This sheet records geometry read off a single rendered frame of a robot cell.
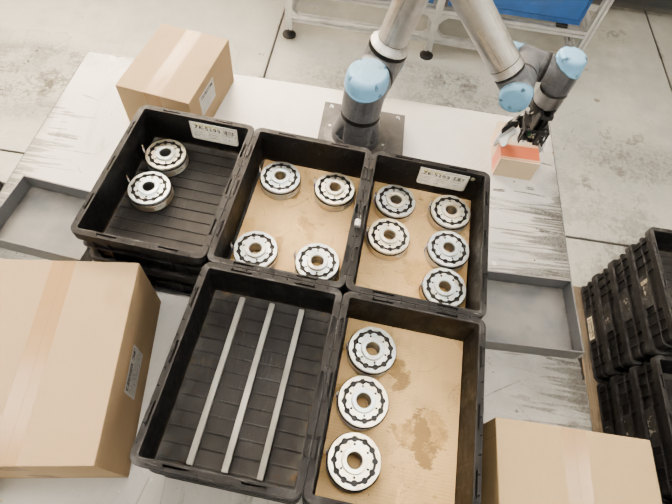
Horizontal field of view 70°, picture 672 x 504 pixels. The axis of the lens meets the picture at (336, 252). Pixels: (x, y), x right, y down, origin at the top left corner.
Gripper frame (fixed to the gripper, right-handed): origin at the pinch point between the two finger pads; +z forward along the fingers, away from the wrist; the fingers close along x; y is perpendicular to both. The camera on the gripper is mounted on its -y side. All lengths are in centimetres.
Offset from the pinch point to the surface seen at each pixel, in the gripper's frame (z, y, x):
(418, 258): -8, 50, -30
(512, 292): 4.6, 48.7, -2.1
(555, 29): 46, -140, 49
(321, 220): -8, 44, -55
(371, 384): -11, 83, -39
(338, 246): -8, 50, -50
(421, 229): -8, 42, -30
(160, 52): -10, -5, -111
